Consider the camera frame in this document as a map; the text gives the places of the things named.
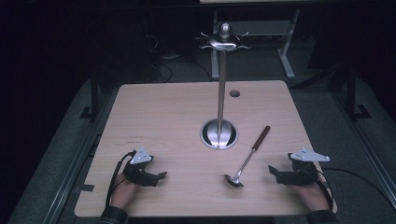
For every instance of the black metal stand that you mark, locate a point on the black metal stand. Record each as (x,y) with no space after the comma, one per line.
(351,93)
(94,99)

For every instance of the metal utensil rack stand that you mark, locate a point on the metal utensil rack stand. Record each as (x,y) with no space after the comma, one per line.
(221,93)

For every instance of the black tape strip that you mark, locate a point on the black tape strip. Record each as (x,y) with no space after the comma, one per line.
(87,188)

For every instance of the white metal desk frame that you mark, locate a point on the white metal desk frame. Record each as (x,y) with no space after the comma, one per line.
(290,53)

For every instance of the person's right hand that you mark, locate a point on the person's right hand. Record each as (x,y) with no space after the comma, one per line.
(314,196)

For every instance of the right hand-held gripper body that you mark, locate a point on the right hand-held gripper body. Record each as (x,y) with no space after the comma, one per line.
(306,155)

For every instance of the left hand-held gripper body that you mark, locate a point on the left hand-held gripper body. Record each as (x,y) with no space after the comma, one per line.
(140,155)

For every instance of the person's left hand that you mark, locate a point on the person's left hand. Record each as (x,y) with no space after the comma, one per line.
(122,193)

